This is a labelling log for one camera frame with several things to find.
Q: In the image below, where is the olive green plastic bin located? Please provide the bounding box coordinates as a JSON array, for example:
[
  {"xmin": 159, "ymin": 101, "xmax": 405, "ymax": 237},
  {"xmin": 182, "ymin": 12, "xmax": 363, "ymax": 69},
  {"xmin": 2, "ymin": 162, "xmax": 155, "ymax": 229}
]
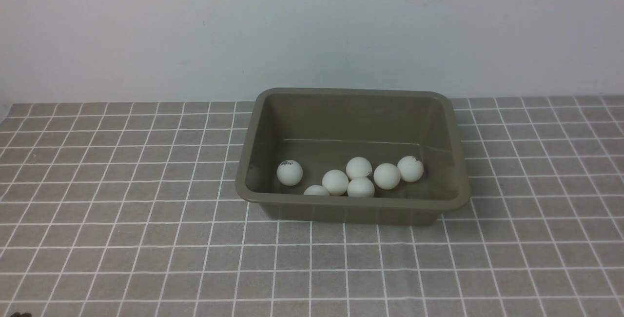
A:
[{"xmin": 235, "ymin": 88, "xmax": 471, "ymax": 226}]

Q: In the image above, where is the grey checkered tablecloth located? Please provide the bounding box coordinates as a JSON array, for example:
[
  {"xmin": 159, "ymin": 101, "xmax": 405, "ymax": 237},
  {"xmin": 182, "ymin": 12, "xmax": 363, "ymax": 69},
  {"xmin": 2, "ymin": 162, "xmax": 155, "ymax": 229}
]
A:
[{"xmin": 0, "ymin": 96, "xmax": 624, "ymax": 317}]

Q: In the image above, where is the white ping-pong ball with logo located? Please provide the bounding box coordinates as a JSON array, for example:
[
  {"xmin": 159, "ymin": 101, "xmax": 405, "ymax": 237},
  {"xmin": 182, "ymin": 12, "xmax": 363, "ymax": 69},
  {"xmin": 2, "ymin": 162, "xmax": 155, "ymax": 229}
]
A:
[{"xmin": 345, "ymin": 157, "xmax": 373, "ymax": 179}]

